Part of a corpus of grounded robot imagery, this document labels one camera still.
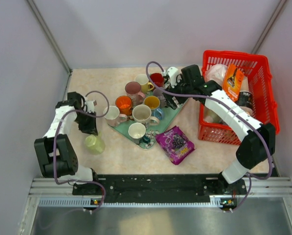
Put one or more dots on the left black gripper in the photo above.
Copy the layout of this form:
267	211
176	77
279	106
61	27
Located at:
91	128

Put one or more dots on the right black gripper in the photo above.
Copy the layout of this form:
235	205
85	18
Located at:
170	101

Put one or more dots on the mauve grey mug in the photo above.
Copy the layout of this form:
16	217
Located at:
160	96

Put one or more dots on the blue teal mug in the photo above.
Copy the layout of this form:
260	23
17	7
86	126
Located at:
153	103

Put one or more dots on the light green mug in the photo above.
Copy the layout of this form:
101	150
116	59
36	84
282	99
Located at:
95	144

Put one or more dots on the red mug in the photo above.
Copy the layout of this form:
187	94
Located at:
158	79

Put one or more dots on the pink cream mug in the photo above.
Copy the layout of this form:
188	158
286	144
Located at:
113	116

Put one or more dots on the yellow mug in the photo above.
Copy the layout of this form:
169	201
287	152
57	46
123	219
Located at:
146	85

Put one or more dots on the cream green mug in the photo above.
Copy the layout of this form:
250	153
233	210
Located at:
143	114

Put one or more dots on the pink floral mug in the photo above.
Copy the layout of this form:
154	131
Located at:
134	92

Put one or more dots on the orange mug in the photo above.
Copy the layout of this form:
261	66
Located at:
125	105

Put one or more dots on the dark teal mug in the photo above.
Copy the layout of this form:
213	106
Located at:
137	132

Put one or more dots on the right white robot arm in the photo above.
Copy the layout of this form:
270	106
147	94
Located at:
257	139

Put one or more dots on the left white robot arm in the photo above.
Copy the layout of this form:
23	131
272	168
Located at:
54	151

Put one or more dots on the green floral tray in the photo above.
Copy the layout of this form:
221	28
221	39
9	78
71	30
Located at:
151	131

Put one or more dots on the purple snack bag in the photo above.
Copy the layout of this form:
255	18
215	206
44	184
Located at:
175	145

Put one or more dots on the white plastic bag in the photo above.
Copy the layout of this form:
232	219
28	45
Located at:
217	73

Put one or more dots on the tall orange box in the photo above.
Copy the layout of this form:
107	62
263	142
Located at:
232	82

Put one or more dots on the black label cup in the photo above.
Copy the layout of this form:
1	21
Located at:
245	101

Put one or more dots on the red plastic basket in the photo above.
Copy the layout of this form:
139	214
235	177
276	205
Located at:
256	68

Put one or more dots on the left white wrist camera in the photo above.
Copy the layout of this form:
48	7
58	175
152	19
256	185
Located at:
89	105

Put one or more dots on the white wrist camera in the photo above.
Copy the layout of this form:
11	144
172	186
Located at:
89	105
170	76

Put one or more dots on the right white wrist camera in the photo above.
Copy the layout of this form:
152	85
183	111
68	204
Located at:
170	76

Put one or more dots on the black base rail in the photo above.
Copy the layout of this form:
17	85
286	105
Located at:
166	188

